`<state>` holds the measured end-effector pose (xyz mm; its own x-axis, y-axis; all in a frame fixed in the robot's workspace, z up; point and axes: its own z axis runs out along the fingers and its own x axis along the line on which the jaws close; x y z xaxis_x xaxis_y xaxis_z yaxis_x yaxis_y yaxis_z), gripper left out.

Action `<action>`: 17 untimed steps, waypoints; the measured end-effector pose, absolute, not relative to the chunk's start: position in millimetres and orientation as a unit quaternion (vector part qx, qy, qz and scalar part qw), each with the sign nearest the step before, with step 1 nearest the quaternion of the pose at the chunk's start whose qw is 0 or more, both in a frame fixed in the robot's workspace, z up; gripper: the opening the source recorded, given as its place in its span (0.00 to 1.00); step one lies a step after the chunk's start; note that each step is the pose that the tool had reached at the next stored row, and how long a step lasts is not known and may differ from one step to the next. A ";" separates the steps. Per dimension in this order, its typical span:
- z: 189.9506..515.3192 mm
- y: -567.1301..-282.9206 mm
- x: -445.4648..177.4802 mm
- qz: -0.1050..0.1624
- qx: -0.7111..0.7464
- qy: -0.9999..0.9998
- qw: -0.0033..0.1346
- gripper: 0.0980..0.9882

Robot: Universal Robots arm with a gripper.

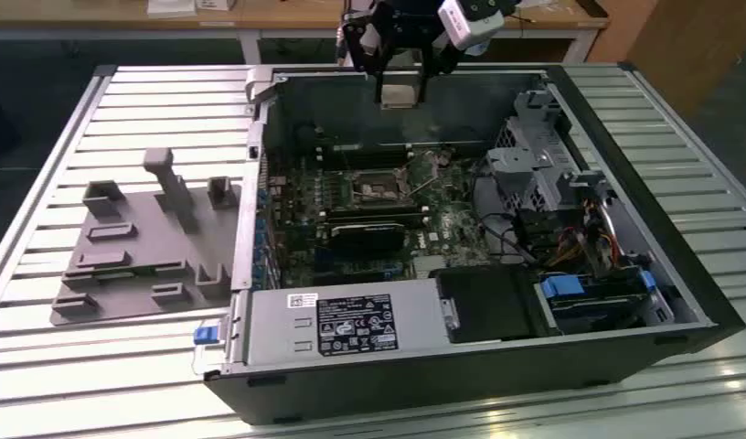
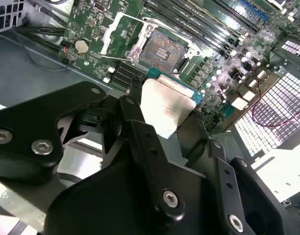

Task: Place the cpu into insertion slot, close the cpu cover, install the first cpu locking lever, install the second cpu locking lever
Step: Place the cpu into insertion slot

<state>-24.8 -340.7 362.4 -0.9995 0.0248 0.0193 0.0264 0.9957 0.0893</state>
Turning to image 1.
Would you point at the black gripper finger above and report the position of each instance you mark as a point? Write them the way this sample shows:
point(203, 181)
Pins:
point(383, 87)
point(425, 87)

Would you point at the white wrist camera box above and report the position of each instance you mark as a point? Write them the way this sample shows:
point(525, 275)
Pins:
point(471, 23)

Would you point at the hard disk in blue carrier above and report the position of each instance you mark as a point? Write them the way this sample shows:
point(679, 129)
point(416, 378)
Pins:
point(556, 285)

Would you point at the RAM slot with white latch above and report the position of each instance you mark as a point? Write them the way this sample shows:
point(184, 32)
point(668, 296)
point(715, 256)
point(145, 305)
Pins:
point(373, 212)
point(373, 221)
point(379, 148)
point(379, 159)

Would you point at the white cardboard box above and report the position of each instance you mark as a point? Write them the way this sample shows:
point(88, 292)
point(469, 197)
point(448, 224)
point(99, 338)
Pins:
point(172, 8)

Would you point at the grey parts rack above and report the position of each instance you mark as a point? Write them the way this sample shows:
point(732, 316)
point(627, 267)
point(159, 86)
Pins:
point(135, 256)

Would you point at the black disk bay box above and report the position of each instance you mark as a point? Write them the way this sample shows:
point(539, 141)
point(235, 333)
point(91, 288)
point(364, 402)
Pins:
point(489, 302)

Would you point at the black graphics card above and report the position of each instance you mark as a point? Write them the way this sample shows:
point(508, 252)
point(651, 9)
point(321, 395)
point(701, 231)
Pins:
point(367, 238)

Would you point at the small white box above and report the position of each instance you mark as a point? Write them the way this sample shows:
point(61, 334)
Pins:
point(217, 4)

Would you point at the silver power supply box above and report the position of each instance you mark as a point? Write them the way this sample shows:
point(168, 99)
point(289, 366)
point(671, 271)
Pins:
point(276, 329)

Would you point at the silver finned heatsink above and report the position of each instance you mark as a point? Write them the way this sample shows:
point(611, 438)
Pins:
point(429, 266)

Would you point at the metal drive cage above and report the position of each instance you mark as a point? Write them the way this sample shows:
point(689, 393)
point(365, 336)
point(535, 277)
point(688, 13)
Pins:
point(520, 160)

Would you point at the silver square CPU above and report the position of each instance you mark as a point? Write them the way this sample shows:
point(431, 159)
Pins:
point(400, 96)

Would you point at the wooden cabinet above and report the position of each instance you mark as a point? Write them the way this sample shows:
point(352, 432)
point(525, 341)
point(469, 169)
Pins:
point(703, 46)

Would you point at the green motherboard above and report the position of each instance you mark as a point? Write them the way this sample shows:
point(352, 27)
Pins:
point(348, 261)

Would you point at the blue case latch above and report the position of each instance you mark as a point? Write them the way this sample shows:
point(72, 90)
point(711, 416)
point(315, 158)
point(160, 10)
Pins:
point(205, 335)

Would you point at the black expansion slot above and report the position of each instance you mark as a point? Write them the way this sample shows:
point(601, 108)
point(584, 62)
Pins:
point(348, 280)

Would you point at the black open PC case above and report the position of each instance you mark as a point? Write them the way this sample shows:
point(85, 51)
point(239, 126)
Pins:
point(409, 393)

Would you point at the wooden desk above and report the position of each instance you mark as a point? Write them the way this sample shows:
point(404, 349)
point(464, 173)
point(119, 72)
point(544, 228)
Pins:
point(75, 18)

